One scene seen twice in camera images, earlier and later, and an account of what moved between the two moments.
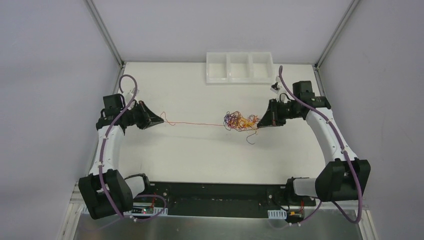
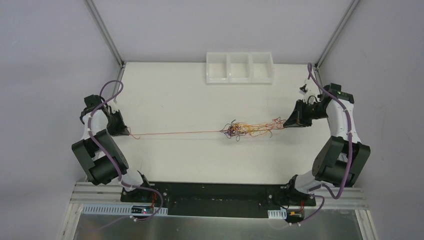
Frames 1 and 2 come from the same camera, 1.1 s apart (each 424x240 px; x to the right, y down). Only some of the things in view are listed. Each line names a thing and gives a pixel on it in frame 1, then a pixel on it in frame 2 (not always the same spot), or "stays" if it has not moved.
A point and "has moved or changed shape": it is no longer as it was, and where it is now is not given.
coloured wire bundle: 234,121 has moved or changed shape
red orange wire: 174,123 to 133,134
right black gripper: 273,112 to 301,112
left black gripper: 141,114 to 114,122
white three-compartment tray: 239,68 stays
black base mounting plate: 231,198 stays
